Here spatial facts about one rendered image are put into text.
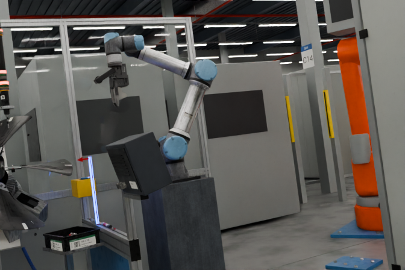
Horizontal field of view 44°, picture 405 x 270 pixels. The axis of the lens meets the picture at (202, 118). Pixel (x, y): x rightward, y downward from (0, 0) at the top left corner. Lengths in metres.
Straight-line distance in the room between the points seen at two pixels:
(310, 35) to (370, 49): 6.06
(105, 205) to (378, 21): 1.91
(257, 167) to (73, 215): 3.72
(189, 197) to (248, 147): 3.95
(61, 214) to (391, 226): 1.88
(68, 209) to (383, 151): 1.84
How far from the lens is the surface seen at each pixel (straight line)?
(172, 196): 2.51
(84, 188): 2.70
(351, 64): 5.72
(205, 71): 2.53
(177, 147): 2.47
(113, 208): 3.25
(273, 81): 6.77
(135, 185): 1.72
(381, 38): 2.76
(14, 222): 2.22
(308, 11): 8.94
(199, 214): 2.58
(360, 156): 5.43
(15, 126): 2.55
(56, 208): 3.18
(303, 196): 7.96
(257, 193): 6.52
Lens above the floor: 1.22
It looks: 2 degrees up
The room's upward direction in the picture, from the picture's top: 7 degrees counter-clockwise
